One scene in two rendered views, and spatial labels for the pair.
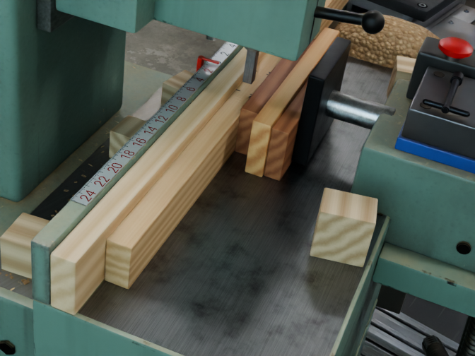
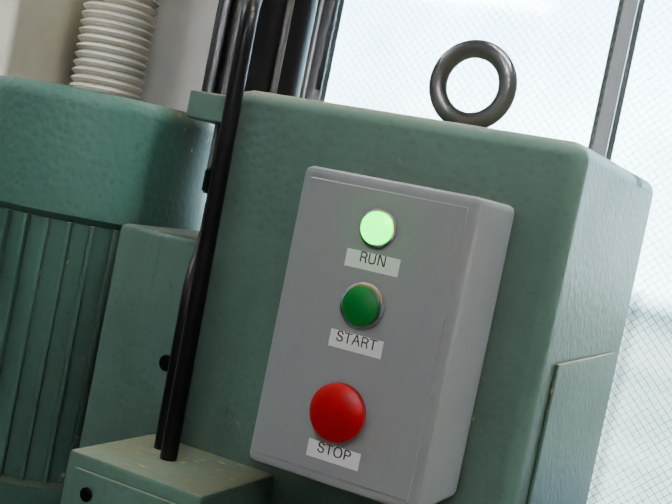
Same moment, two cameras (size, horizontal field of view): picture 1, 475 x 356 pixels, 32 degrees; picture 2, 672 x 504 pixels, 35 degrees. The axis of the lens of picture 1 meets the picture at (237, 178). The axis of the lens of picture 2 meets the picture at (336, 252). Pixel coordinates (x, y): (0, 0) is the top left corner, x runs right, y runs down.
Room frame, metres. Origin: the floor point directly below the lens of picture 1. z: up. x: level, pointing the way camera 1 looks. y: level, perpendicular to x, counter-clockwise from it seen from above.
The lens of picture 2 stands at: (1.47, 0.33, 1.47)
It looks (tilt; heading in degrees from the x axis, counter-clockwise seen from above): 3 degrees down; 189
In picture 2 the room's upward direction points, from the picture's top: 11 degrees clockwise
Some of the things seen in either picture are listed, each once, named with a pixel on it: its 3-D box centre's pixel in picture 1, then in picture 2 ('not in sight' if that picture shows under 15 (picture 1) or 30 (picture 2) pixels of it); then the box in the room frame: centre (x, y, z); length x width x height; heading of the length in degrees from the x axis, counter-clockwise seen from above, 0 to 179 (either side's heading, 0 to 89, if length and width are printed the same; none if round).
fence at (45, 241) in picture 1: (210, 87); not in sight; (0.69, 0.04, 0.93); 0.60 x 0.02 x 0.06; 164
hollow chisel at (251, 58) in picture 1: (251, 57); not in sight; (0.68, 0.00, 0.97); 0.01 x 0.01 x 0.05; 74
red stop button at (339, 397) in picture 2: not in sight; (337, 412); (0.94, 0.26, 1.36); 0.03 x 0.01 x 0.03; 74
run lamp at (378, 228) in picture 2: not in sight; (376, 228); (0.93, 0.26, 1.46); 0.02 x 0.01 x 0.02; 74
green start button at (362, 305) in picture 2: not in sight; (360, 305); (0.93, 0.26, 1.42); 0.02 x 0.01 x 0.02; 74
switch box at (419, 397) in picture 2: not in sight; (381, 333); (0.90, 0.27, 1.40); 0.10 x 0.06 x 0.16; 74
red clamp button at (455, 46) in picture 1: (455, 47); not in sight; (0.67, -0.17, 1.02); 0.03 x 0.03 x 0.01
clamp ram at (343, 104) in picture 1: (352, 109); not in sight; (0.65, -0.09, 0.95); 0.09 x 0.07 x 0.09; 164
